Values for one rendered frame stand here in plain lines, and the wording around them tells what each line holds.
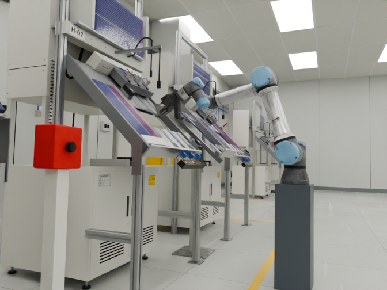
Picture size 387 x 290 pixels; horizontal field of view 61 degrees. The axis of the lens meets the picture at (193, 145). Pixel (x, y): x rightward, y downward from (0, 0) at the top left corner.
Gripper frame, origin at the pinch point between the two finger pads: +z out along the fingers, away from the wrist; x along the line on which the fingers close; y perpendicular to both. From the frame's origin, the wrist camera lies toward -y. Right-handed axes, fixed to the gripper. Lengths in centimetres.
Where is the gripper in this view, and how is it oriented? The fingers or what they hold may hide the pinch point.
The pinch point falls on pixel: (158, 117)
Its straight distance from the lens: 208.2
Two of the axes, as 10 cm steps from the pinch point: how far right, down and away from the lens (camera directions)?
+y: -4.8, -8.4, 2.5
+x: -3.8, -0.6, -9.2
